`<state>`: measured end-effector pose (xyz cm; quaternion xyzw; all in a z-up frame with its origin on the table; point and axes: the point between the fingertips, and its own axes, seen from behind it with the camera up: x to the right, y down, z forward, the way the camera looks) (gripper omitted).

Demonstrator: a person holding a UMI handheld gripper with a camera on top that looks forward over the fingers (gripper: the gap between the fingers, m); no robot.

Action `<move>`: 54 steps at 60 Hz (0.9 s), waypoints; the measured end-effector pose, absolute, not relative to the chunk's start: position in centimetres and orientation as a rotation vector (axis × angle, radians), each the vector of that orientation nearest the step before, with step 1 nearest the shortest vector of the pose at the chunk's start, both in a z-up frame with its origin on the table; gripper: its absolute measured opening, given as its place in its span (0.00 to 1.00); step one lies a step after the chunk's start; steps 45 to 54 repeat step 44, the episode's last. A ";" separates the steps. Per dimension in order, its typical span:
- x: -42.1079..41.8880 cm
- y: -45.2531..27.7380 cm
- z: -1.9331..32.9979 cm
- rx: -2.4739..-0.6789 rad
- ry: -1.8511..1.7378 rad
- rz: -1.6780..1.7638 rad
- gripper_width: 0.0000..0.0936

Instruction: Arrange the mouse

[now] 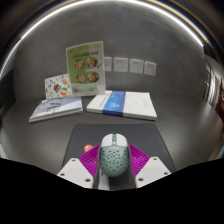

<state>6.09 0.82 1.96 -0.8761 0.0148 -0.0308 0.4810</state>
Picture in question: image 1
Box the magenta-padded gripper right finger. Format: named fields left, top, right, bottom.
left=127, top=143, right=173, bottom=190

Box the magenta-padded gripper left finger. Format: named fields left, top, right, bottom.
left=56, top=143, right=102, bottom=190

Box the white and green perforated mouse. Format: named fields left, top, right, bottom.
left=99, top=132, right=131, bottom=178

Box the black mouse pad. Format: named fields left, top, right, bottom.
left=61, top=123, right=177, bottom=175

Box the grey striped cover book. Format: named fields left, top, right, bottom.
left=28, top=96, right=84, bottom=124

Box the white book with blue band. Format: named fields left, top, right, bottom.
left=86, top=90, right=158, bottom=122

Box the small colourful printed card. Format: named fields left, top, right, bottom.
left=43, top=73, right=74, bottom=101

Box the green food menu sign stand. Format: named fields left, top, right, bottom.
left=65, top=40, right=107, bottom=98

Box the ceiling light strip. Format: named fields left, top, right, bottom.
left=0, top=0, right=205, bottom=80

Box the white wall socket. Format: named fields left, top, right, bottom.
left=103, top=56, right=113, bottom=73
left=113, top=57, right=129, bottom=73
left=143, top=60, right=157, bottom=77
left=129, top=58, right=145, bottom=75

